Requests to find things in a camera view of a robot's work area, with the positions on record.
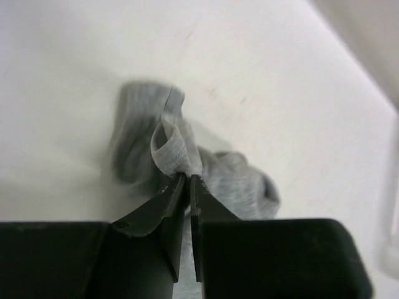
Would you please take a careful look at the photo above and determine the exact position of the white plastic basket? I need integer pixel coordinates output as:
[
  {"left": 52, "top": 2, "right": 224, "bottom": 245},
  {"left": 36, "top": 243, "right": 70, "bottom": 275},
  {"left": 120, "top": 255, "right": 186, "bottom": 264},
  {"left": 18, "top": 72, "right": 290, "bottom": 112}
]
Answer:
[{"left": 377, "top": 108, "right": 398, "bottom": 280}]

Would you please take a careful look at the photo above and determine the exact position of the grey tank top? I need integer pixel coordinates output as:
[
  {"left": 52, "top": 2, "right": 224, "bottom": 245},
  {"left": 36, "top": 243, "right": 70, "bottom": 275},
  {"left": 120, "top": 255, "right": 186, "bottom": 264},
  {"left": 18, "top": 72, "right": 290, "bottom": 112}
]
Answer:
[{"left": 113, "top": 81, "right": 281, "bottom": 220}]

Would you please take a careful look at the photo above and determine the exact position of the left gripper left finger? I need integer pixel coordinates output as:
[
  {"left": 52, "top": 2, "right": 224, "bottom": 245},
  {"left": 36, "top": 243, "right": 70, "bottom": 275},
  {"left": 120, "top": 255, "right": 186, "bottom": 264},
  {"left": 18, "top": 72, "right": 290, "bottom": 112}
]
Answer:
[{"left": 1, "top": 175, "right": 186, "bottom": 298}]

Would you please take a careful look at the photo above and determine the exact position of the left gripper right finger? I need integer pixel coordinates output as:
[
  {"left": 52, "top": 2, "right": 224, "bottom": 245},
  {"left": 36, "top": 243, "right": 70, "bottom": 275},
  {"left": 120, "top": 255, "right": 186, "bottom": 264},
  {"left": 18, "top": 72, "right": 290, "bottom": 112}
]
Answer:
[{"left": 190, "top": 176, "right": 373, "bottom": 299}]

